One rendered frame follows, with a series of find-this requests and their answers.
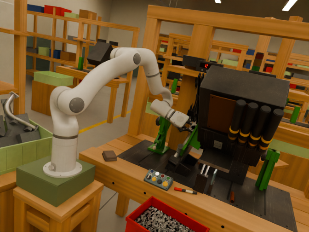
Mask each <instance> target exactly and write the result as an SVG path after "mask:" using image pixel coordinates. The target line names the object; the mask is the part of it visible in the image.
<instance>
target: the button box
mask: <svg viewBox="0 0 309 232"><path fill-rule="evenodd" d="M151 170H152V169H149V171H148V172H147V174H146V176H147V175H148V174H149V175H151V178H150V179H147V177H146V176H145V178H144V181H146V182H148V183H150V184H152V185H154V186H156V187H159V188H161V189H163V190H165V191H168V189H169V188H170V187H171V186H172V184H173V179H172V178H171V177H170V179H169V180H167V179H166V178H167V177H168V176H167V175H164V177H163V178H162V177H161V175H162V173H159V172H158V173H159V175H156V174H155V173H156V172H157V171H155V170H154V172H153V173H151V172H150V171H151ZM153 177H155V178H156V181H152V178H153ZM158 180H161V181H162V183H160V184H158V182H157V181H158ZM164 181H166V182H167V183H168V185H167V186H163V182H164Z"/></svg>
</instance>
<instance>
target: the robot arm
mask: <svg viewBox="0 0 309 232"><path fill-rule="evenodd" d="M138 66H143V69H144V72H145V76H146V79H147V83H148V86H149V90H150V92H151V93H152V94H153V95H158V94H161V95H162V97H163V101H159V100H158V99H155V100H154V101H153V102H152V104H151V106H150V109H151V110H152V111H154V112H155V113H157V114H158V115H160V116H162V117H163V118H165V119H167V120H168V121H169V122H170V123H171V124H172V125H173V126H175V127H176V128H178V130H179V132H182V131H189V132H190V133H192V131H190V130H189V128H187V127H186V126H185V125H186V123H187V124H189V125H192V121H191V117H190V116H187V115H186V114H184V113H182V112H179V111H175V110H174V109H172V108H171V107H172V106H173V98H172V94H171V92H170V90H169V89H167V88H165V87H163V86H162V81H161V77H160V72H159V68H158V64H157V60H156V56H155V54H154V53H153V52H152V51H151V50H149V49H146V48H133V47H118V48H115V49H113V50H112V51H111V54H110V60H108V61H106V62H104V63H102V64H100V65H98V66H97V67H96V68H94V69H93V70H92V71H90V72H89V73H88V74H87V75H86V76H85V77H84V79H83V80H82V82H81V83H80V84H79V85H77V86H76V87H75V88H73V89H72V88H69V87H66V86H59V87H57V88H55V89H54V90H53V91H52V93H51V95H50V110H51V117H52V121H53V136H52V150H51V162H48V163H47V164H45V165H44V167H43V172H44V173H45V174H46V175H48V176H51V177H54V178H68V177H73V176H76V175H78V174H79V173H80V172H81V171H82V165H81V164H80V163H78V162H76V154H77V144H78V133H79V126H78V122H77V119H76V115H79V114H80V113H82V112H83V111H84V110H85V109H86V108H87V107H88V106H89V104H90V103H91V102H92V100H93V98H94V97H95V95H96V94H97V93H98V91H99V90H100V89H101V88H102V87H103V86H105V85H106V84H107V83H109V82H110V81H111V80H113V79H114V78H116V77H118V76H120V75H123V74H126V73H128V72H131V71H132V70H134V69H136V68H137V67H138ZM188 119H189V120H188Z"/></svg>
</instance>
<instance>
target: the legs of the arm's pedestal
mask: <svg viewBox="0 0 309 232"><path fill-rule="evenodd" d="M101 194H102V191H101V192H100V193H98V194H97V195H96V196H95V197H93V198H92V199H91V200H90V201H88V202H87V203H86V204H85V205H83V206H82V207H81V208H80V209H78V210H77V211H76V212H74V213H73V214H72V215H71V216H70V217H68V218H67V219H66V220H65V221H63V222H62V223H59V222H57V221H55V220H54V219H52V218H50V217H49V216H47V215H45V214H44V213H42V212H40V211H38V210H37V209H35V208H33V207H31V206H30V205H28V204H26V203H25V202H23V201H21V200H20V199H18V198H16V197H14V232H34V227H36V228H38V229H40V230H41V231H43V232H70V231H72V230H73V229H74V228H75V227H76V226H77V225H78V224H80V223H81V228H80V232H96V231H97V221H98V215H99V208H100V201H101Z"/></svg>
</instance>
